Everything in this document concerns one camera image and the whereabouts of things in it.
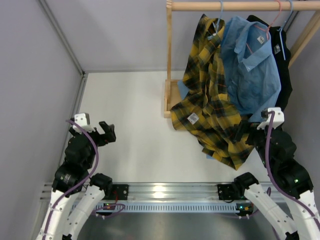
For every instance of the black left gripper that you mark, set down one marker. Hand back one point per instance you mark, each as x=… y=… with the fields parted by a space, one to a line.
x=108 y=136

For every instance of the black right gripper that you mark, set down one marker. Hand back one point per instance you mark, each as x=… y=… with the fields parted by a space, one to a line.
x=243 y=128

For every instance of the yellow plaid flannel shirt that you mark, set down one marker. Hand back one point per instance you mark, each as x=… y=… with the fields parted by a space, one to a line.
x=206 y=111

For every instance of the light blue wire hanger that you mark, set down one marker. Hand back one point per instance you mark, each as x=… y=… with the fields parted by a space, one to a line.
x=216 y=24

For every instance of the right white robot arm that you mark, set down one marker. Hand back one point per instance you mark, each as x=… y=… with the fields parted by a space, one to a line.
x=276 y=151

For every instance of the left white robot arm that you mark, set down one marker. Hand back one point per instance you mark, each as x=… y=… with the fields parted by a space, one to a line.
x=77 y=188

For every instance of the light blue shirt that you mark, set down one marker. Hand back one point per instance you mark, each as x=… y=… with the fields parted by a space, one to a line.
x=250 y=70

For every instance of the black garment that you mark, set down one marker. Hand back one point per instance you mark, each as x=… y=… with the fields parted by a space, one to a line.
x=282 y=56

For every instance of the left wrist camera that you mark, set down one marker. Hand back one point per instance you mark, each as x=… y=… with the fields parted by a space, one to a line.
x=83 y=120

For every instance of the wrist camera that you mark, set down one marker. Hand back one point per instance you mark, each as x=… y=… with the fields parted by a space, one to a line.
x=83 y=120
x=274 y=116

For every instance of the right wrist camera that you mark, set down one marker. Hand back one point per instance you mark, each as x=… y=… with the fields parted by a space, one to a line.
x=274 y=116

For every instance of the aluminium mounting rail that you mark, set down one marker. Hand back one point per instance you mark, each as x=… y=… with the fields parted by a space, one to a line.
x=173 y=192

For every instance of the slotted cable duct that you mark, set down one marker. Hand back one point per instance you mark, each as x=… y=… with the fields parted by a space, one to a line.
x=183 y=207

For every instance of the pink wire hanger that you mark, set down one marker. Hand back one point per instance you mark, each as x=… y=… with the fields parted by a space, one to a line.
x=268 y=27

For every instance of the aluminium frame post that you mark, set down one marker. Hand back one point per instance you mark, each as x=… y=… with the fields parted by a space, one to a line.
x=61 y=35

